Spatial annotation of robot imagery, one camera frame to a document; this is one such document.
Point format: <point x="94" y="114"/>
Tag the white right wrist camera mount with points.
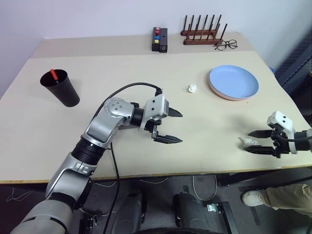
<point x="280" y="120"/>

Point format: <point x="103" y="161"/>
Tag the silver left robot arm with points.
<point x="102" y="126"/>

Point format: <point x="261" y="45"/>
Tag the dark perforated panel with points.
<point x="297" y="65"/>

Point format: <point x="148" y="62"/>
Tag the white sneaker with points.
<point x="252" y="198"/>

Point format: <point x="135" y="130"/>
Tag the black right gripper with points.
<point x="280" y="146"/>

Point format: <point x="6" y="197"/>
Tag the blue plate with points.
<point x="234" y="81"/>

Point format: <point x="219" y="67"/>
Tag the brown wooden plate rack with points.
<point x="202" y="42"/>

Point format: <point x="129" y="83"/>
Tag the dark rounded robot leg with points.
<point x="191" y="212"/>
<point x="131" y="212"/>

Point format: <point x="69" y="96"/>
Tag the beige trouser leg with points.
<point x="287" y="198"/>

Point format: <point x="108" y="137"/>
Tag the black table frame bar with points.
<point x="268" y="176"/>

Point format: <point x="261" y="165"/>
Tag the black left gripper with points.
<point x="153" y="124"/>

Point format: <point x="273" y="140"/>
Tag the black framed clear eyeglasses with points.
<point x="232" y="44"/>

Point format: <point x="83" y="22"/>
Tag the pink plate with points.
<point x="226" y="98"/>

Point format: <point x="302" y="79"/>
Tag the black tapered cup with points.
<point x="64" y="92"/>

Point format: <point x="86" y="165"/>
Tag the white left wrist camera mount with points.
<point x="156" y="106"/>

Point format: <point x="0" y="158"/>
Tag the red capped black marker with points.
<point x="54" y="75"/>

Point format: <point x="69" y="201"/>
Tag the plain black box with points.
<point x="163" y="39"/>

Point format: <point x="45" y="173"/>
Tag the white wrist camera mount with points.
<point x="280" y="120"/>
<point x="156" y="106"/>

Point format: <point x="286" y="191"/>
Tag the white paper ball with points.
<point x="247" y="141"/>
<point x="192" y="88"/>

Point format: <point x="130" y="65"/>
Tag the black box with coloured buttons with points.
<point x="155" y="46"/>

